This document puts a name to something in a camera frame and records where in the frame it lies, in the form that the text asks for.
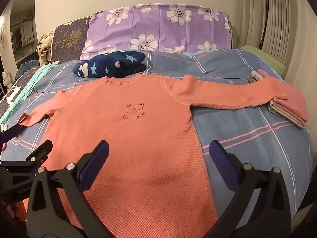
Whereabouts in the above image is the navy star fleece garment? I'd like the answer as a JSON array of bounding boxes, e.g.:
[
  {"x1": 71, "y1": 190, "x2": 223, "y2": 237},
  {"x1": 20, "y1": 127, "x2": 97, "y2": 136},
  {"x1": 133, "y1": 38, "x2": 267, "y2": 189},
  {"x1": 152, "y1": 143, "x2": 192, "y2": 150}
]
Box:
[{"x1": 72, "y1": 50, "x2": 146, "y2": 78}]

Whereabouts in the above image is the beige folded cloth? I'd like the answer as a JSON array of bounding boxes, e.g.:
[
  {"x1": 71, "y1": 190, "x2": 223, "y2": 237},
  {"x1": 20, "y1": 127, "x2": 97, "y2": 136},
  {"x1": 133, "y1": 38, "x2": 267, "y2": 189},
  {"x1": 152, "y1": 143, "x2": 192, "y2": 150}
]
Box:
[{"x1": 267, "y1": 99, "x2": 308, "y2": 129}]

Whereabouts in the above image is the salmon long-sleeve bear shirt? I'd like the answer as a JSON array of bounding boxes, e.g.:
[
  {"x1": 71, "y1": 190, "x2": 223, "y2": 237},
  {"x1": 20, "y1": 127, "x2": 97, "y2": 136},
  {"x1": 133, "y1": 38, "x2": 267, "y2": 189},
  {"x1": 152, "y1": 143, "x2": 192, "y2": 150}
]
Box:
[{"x1": 17, "y1": 74, "x2": 290, "y2": 238}]

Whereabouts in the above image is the white cat figurine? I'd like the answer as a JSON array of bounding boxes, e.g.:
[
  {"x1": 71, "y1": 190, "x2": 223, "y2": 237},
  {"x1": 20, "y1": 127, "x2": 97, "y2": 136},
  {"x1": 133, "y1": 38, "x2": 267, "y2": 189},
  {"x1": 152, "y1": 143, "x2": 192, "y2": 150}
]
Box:
[{"x1": 1, "y1": 69, "x2": 10, "y2": 91}]

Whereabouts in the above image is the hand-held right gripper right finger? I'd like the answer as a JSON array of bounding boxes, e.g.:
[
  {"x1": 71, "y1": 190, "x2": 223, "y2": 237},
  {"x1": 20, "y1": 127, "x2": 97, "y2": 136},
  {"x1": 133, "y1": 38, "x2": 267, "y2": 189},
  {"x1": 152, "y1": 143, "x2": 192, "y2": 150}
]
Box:
[{"x1": 209, "y1": 139, "x2": 293, "y2": 238}]

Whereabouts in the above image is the green cloth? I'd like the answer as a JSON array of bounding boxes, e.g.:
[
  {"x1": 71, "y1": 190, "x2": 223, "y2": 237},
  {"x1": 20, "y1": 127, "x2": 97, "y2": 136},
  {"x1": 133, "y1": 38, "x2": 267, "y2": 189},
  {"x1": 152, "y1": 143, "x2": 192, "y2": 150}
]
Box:
[{"x1": 240, "y1": 45, "x2": 286, "y2": 76}]

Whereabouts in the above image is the white pleated curtain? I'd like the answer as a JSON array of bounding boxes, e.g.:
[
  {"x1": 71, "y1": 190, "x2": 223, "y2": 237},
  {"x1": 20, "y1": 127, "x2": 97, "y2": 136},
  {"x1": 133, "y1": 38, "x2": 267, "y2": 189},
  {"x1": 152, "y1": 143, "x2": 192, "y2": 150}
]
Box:
[{"x1": 235, "y1": 0, "x2": 298, "y2": 70}]

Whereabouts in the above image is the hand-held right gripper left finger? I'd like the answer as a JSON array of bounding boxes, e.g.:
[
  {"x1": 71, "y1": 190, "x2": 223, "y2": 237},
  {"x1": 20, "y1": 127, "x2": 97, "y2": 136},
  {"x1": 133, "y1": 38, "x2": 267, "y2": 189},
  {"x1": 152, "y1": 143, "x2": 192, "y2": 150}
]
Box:
[{"x1": 26, "y1": 140, "x2": 117, "y2": 238}]

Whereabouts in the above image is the stack of folded clothes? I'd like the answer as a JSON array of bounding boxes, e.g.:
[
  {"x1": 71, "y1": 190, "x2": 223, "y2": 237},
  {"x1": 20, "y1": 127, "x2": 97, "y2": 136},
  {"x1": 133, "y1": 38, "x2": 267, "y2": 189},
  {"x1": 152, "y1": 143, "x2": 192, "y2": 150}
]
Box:
[{"x1": 258, "y1": 69, "x2": 309, "y2": 127}]

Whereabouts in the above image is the blue plaid blanket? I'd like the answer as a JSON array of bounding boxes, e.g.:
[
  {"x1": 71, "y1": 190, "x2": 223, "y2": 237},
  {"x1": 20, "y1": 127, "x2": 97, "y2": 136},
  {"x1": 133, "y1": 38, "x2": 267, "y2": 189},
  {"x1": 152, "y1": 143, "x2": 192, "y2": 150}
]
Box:
[{"x1": 0, "y1": 48, "x2": 312, "y2": 219}]

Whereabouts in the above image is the purple floral pillow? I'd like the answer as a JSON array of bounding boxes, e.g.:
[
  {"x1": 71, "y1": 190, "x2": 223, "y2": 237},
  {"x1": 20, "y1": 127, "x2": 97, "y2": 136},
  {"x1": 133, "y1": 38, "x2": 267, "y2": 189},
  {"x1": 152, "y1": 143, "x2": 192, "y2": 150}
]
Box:
[{"x1": 80, "y1": 3, "x2": 233, "y2": 60}]

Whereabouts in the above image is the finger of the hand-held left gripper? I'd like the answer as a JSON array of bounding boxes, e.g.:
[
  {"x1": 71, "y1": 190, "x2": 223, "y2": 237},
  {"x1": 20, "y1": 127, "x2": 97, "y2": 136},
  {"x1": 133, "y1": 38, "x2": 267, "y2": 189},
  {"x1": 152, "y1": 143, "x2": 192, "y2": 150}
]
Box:
[
  {"x1": 0, "y1": 140, "x2": 53, "y2": 176},
  {"x1": 0, "y1": 123, "x2": 26, "y2": 145}
]

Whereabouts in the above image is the teal patterned cloth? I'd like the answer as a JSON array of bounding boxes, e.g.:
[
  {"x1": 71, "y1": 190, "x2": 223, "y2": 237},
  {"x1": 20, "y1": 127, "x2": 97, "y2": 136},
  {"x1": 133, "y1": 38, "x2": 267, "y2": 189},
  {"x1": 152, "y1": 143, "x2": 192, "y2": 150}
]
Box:
[{"x1": 0, "y1": 64, "x2": 61, "y2": 124}]

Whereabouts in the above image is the beige hanging garment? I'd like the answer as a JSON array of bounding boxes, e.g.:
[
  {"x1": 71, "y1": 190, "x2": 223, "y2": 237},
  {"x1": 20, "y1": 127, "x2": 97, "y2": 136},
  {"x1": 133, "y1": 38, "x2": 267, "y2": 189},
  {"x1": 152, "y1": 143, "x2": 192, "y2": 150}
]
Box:
[{"x1": 37, "y1": 31, "x2": 55, "y2": 66}]

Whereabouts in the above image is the small printed cloth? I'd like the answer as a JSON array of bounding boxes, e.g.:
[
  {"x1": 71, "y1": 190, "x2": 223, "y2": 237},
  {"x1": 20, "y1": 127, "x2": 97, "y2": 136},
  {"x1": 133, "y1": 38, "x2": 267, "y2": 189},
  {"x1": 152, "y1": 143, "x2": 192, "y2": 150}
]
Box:
[{"x1": 247, "y1": 71, "x2": 263, "y2": 84}]

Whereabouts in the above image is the teal fuzzy blanket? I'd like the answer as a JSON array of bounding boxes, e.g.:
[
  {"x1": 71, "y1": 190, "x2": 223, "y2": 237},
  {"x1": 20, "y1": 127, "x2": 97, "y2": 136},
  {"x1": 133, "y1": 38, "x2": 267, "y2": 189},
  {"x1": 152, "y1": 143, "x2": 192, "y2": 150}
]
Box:
[{"x1": 16, "y1": 59, "x2": 41, "y2": 80}]

